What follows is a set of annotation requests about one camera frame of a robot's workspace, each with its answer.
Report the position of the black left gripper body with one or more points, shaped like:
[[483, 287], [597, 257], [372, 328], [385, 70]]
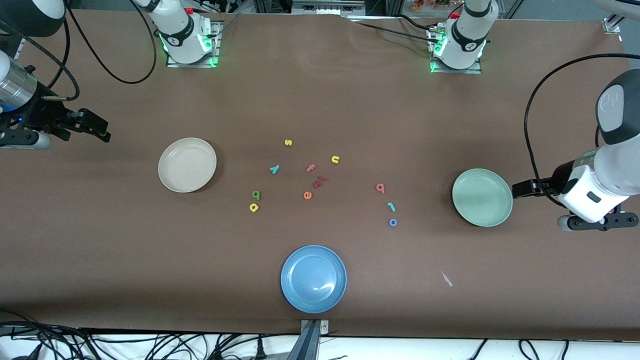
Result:
[[558, 180]]

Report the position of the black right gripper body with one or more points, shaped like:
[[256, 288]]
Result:
[[41, 111]]

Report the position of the pink letter q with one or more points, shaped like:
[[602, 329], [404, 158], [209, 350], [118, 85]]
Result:
[[380, 188]]

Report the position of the green letter q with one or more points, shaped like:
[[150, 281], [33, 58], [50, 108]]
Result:
[[256, 195]]

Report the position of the teal letter y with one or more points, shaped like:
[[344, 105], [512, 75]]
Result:
[[274, 169]]

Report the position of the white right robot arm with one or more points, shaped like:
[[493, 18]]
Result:
[[185, 35]]

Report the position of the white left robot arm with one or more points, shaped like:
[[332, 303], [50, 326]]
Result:
[[467, 45]]

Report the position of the pale green round plate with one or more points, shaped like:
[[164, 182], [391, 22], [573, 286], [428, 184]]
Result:
[[482, 197]]

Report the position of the beige round plate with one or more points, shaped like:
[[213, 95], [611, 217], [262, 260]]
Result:
[[187, 165]]

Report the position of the white paper scrap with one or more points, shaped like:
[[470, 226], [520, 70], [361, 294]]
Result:
[[446, 279]]

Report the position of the brown table cover sheet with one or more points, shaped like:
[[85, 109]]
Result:
[[350, 100]]

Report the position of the small orange objects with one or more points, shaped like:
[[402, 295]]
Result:
[[430, 4]]

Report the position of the blue round plate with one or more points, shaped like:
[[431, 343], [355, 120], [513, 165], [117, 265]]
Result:
[[313, 279]]

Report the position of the silver metal box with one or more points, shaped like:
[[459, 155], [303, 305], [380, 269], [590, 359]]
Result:
[[325, 7]]

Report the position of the aluminium frame rail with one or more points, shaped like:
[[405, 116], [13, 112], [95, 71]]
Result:
[[20, 47]]

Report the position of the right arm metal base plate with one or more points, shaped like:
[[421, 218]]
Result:
[[192, 65]]

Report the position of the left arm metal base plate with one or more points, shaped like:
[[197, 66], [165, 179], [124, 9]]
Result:
[[457, 71]]

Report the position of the aluminium corner bracket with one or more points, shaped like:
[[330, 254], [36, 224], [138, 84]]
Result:
[[611, 25]]

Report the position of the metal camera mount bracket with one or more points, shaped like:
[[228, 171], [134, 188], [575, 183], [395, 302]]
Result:
[[311, 345]]

